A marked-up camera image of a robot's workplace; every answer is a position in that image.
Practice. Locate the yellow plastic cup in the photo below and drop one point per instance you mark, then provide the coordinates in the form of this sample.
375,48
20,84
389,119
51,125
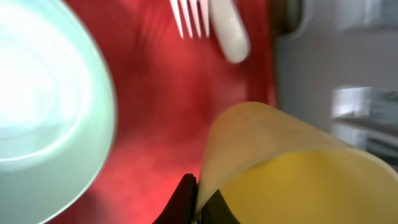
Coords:
273,168

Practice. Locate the light blue bowl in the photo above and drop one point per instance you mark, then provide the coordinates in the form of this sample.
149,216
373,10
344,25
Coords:
58,110

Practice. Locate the cream plastic spoon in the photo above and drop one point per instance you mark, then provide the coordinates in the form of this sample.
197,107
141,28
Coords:
230,30

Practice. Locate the red serving tray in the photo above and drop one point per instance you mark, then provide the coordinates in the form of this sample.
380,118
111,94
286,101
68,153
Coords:
169,90

